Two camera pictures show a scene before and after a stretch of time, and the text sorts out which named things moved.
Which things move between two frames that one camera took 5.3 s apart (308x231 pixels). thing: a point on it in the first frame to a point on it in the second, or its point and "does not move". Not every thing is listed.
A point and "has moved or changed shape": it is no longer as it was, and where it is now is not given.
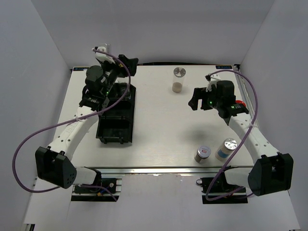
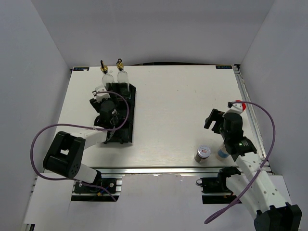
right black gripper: [198, 94] to [215, 115]
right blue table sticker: [224, 67] does not move
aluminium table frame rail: [172, 170] does not move
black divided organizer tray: [116, 124] does not move
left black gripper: [131, 64] to [96, 105]
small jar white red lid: [203, 152] does not move
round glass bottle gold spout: [107, 46] has moved or changed shape
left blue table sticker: [80, 69] does not move
